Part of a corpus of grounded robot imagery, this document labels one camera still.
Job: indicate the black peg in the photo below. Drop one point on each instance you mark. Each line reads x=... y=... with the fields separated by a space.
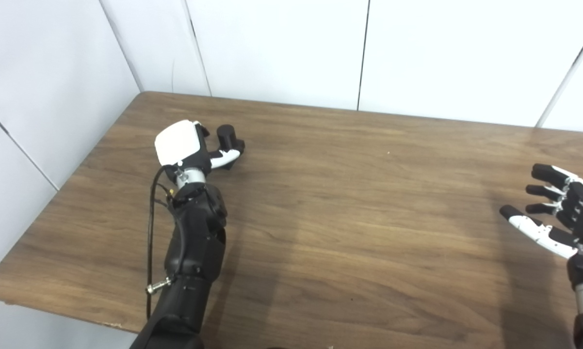
x=226 y=135

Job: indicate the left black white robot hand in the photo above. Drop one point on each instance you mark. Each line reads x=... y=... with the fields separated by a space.
x=180 y=140

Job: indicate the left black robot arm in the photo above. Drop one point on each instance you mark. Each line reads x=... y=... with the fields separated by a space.
x=194 y=242

